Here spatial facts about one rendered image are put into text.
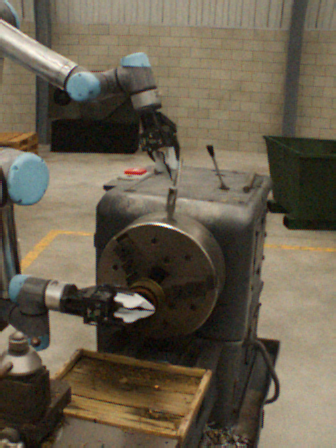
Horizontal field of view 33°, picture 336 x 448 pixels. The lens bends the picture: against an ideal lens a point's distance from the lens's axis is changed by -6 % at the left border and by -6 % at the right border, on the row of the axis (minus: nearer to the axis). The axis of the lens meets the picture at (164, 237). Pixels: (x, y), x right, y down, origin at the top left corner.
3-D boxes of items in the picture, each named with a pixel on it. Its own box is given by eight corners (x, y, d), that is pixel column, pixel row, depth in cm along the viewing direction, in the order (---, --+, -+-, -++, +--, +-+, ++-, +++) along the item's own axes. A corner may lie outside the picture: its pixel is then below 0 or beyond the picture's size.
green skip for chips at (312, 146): (258, 204, 705) (262, 135, 680) (328, 206, 715) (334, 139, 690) (291, 236, 577) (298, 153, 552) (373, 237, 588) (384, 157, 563)
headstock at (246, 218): (145, 260, 232) (148, 161, 221) (266, 275, 220) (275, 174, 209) (87, 320, 177) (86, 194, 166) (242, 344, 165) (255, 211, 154)
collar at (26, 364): (11, 350, 103) (10, 336, 102) (49, 359, 101) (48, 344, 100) (-11, 370, 96) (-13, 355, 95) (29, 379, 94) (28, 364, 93)
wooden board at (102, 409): (79, 359, 153) (78, 346, 152) (211, 383, 144) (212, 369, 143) (27, 417, 125) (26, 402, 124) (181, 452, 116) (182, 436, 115)
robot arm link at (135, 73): (122, 60, 157) (150, 51, 154) (133, 96, 159) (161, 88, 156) (112, 60, 149) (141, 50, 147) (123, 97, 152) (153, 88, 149)
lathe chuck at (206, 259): (104, 310, 167) (116, 203, 157) (212, 337, 160) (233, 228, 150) (93, 322, 159) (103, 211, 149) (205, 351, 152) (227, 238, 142)
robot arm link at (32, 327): (36, 332, 154) (33, 295, 150) (57, 348, 146) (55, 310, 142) (11, 339, 149) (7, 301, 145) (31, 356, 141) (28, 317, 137)
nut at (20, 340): (14, 342, 100) (13, 325, 99) (34, 347, 99) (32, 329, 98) (3, 352, 96) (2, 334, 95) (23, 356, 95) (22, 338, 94)
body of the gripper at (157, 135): (142, 155, 154) (129, 112, 151) (152, 150, 161) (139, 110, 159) (169, 147, 151) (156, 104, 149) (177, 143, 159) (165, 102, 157)
